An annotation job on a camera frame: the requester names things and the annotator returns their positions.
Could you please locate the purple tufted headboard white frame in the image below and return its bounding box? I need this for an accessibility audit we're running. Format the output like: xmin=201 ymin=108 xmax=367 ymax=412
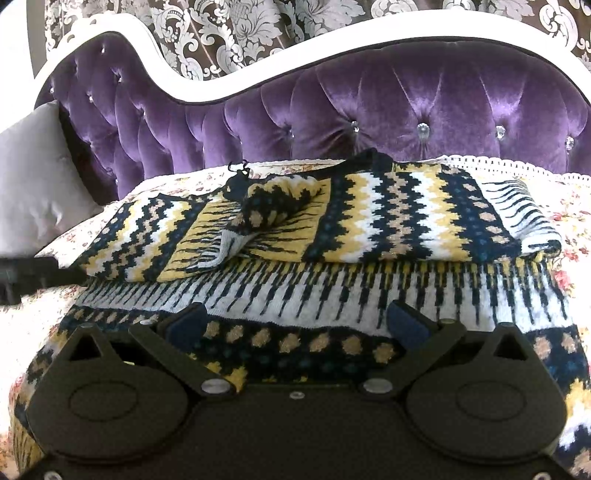
xmin=32 ymin=14 xmax=591 ymax=204

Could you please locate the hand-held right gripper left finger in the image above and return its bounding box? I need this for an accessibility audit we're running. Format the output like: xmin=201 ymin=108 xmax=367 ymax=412
xmin=61 ymin=302 xmax=241 ymax=398

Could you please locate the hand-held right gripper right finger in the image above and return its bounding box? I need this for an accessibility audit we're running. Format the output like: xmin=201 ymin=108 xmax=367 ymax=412
xmin=358 ymin=300 xmax=537 ymax=398

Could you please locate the floral quilted bedspread lace trim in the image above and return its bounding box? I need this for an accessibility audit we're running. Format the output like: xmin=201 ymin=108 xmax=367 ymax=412
xmin=0 ymin=154 xmax=591 ymax=462

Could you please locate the brown silver damask curtain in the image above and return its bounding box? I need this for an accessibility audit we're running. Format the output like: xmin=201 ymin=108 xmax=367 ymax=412
xmin=44 ymin=0 xmax=591 ymax=89

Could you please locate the grey satin pillow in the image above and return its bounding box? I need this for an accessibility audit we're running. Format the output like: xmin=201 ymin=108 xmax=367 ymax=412
xmin=0 ymin=99 xmax=106 ymax=260

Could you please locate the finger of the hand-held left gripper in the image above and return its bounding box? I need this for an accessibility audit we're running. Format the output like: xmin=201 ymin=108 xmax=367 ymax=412
xmin=0 ymin=256 xmax=89 ymax=306

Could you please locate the yellow navy white patterned sweater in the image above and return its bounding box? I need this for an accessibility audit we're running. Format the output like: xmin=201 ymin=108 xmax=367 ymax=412
xmin=9 ymin=148 xmax=591 ymax=480

